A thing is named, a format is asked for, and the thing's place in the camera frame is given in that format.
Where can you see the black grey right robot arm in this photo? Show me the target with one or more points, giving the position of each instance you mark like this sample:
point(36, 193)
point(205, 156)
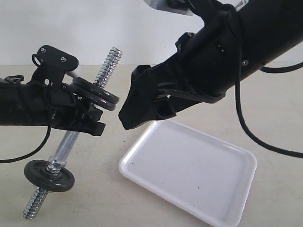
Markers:
point(265, 29)

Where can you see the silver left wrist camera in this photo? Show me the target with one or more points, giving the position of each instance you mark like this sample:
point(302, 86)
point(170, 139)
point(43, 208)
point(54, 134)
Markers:
point(52, 64)

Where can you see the chrome dumbbell bar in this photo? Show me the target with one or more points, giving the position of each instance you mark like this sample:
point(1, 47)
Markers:
point(58, 160)

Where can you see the black weight plate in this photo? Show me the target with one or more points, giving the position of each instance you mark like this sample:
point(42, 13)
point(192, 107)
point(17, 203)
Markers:
point(36, 172)
point(96, 100)
point(95, 89)

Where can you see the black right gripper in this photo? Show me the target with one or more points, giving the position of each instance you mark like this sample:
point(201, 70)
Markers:
point(201, 71)

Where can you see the white rectangular plastic tray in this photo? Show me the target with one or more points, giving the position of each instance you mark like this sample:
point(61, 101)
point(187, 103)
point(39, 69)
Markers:
point(205, 176)

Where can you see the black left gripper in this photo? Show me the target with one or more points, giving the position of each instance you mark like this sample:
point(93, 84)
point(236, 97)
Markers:
point(69, 114)

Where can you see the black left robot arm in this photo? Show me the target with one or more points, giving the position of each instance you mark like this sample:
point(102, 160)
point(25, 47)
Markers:
point(36, 104)

